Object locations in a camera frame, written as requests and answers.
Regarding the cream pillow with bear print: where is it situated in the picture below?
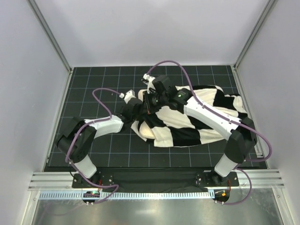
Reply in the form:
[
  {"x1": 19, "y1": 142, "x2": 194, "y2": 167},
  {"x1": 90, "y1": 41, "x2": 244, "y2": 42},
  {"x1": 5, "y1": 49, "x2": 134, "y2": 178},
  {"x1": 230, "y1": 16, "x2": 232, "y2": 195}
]
[{"x1": 139, "y1": 122, "x2": 156, "y2": 140}]

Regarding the black white checkered pillowcase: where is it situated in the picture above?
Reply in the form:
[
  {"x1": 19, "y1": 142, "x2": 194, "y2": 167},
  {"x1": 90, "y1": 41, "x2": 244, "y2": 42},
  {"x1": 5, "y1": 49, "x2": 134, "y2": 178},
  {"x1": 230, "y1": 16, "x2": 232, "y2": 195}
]
[{"x1": 131, "y1": 85, "x2": 248, "y2": 148}]

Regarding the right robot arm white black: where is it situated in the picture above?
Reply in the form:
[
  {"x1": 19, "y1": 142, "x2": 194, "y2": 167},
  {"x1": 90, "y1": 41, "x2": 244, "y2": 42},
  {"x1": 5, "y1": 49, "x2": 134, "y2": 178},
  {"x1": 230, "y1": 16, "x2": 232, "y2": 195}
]
[{"x1": 138, "y1": 74, "x2": 257, "y2": 186}]

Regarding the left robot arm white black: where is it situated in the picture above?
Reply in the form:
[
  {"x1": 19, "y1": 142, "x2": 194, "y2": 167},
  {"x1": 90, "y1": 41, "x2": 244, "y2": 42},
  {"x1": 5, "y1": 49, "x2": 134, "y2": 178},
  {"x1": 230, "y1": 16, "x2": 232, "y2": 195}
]
[{"x1": 56, "y1": 97, "x2": 147, "y2": 188}]

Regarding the black grid cutting mat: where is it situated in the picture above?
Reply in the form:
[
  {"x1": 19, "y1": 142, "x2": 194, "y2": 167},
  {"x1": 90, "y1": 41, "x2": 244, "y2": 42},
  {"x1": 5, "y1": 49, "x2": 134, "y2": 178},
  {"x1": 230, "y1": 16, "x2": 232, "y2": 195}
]
[{"x1": 55, "y1": 65, "x2": 239, "y2": 168}]

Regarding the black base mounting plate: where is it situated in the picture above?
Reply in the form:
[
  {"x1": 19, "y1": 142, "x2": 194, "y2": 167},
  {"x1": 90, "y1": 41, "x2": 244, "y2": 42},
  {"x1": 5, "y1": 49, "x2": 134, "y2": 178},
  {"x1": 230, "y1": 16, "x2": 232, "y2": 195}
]
[{"x1": 72, "y1": 167, "x2": 239, "y2": 192}]

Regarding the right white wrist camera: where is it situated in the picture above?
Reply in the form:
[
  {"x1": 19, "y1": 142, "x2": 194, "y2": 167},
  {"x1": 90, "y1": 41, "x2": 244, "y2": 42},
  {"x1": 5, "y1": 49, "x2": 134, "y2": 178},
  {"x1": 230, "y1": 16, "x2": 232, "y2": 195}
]
[{"x1": 142, "y1": 74, "x2": 156, "y2": 90}]

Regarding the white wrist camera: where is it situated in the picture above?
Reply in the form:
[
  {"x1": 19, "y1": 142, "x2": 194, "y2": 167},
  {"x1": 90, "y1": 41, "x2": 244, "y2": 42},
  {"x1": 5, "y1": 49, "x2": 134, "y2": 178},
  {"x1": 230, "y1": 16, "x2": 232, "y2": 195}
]
[
  {"x1": 142, "y1": 74, "x2": 156, "y2": 90},
  {"x1": 124, "y1": 90, "x2": 136, "y2": 104}
]

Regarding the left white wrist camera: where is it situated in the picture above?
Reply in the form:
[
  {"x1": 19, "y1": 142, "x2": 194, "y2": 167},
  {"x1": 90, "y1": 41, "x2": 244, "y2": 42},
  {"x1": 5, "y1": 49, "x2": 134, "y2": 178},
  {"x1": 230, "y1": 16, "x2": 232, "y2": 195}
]
[{"x1": 124, "y1": 90, "x2": 136, "y2": 104}]

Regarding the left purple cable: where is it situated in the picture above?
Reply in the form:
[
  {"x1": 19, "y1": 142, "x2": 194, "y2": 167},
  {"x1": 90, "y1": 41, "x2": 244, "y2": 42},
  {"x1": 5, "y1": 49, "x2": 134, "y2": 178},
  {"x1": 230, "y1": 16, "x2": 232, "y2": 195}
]
[{"x1": 65, "y1": 88, "x2": 125, "y2": 204}]

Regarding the purple cable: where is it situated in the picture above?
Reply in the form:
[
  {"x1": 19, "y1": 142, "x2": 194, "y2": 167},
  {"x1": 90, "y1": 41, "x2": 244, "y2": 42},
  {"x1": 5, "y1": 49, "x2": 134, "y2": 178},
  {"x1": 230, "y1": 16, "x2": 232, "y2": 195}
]
[
  {"x1": 65, "y1": 88, "x2": 125, "y2": 204},
  {"x1": 146, "y1": 60, "x2": 272, "y2": 206}
]

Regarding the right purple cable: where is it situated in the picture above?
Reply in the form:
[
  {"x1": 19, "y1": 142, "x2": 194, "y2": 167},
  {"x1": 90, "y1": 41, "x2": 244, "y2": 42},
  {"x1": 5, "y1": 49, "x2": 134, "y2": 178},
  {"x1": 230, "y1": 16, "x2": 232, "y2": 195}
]
[{"x1": 146, "y1": 60, "x2": 272, "y2": 206}]

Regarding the slotted white cable duct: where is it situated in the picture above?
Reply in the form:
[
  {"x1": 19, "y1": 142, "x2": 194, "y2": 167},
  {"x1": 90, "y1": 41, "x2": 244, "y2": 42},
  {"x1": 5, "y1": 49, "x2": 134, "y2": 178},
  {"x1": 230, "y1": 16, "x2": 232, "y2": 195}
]
[{"x1": 39, "y1": 190, "x2": 215, "y2": 200}]

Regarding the aluminium front frame rail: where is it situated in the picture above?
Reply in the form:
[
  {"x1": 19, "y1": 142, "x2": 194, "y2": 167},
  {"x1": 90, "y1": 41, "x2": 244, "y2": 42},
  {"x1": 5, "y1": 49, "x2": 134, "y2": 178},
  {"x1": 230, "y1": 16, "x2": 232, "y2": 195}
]
[{"x1": 28, "y1": 169, "x2": 285, "y2": 191}]

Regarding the left aluminium corner post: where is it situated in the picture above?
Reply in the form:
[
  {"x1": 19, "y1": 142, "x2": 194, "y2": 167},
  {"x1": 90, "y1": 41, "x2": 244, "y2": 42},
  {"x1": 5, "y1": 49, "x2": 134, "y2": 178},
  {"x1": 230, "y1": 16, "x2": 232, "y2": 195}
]
[{"x1": 26, "y1": 0, "x2": 73, "y2": 75}]

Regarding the aluminium corner post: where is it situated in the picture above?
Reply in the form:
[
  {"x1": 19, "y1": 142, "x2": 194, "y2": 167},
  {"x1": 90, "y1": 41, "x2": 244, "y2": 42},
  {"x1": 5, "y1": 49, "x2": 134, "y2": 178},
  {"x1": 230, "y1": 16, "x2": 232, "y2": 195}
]
[
  {"x1": 233, "y1": 0, "x2": 277, "y2": 70},
  {"x1": 26, "y1": 0, "x2": 73, "y2": 75}
]

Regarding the right aluminium corner post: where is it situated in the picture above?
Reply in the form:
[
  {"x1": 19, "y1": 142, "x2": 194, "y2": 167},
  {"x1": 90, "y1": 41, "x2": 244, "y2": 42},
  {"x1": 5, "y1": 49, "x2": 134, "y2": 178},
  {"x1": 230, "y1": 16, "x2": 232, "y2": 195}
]
[{"x1": 233, "y1": 0, "x2": 277, "y2": 70}]

